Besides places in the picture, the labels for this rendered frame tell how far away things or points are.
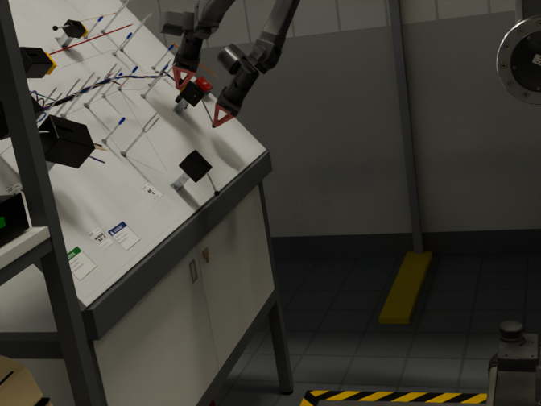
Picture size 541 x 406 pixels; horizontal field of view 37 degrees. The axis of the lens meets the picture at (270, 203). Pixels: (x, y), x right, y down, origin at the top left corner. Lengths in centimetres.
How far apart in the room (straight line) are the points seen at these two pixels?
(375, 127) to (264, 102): 55
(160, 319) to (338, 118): 211
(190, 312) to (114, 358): 39
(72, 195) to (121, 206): 13
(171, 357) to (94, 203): 43
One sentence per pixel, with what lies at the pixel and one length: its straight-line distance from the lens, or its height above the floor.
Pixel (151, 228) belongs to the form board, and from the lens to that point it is 183.
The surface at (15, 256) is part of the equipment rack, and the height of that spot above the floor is 104.
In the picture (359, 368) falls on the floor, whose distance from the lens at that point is 297.
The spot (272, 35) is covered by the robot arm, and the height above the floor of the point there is 125.
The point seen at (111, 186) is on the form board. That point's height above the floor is 100.
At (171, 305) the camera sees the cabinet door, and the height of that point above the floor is 69.
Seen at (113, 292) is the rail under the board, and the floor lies 86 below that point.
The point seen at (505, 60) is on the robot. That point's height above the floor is 114.
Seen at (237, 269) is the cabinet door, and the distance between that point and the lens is 235.
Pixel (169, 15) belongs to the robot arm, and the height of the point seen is 134.
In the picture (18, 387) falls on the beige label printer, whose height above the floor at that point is 80.
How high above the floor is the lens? 142
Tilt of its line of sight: 16 degrees down
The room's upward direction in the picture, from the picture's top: 9 degrees counter-clockwise
